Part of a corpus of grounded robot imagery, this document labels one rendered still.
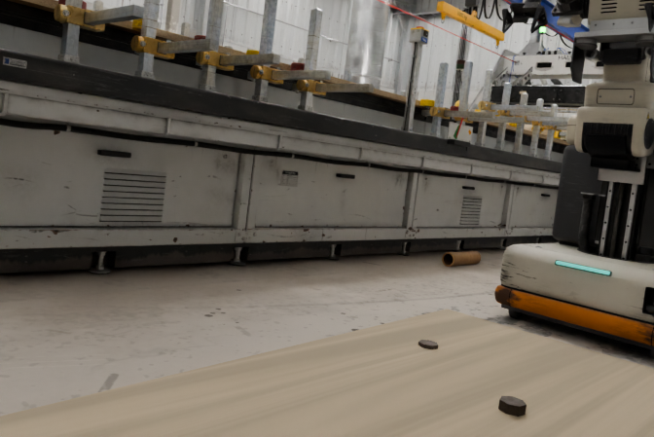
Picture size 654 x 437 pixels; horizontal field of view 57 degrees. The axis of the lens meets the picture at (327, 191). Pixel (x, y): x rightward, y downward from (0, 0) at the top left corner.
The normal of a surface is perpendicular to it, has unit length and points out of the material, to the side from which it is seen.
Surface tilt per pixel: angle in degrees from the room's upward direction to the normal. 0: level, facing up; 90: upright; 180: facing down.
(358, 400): 0
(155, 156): 90
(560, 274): 90
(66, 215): 90
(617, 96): 98
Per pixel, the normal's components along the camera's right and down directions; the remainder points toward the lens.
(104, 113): 0.72, 0.12
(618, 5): -0.70, 0.09
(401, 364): 0.13, -0.99
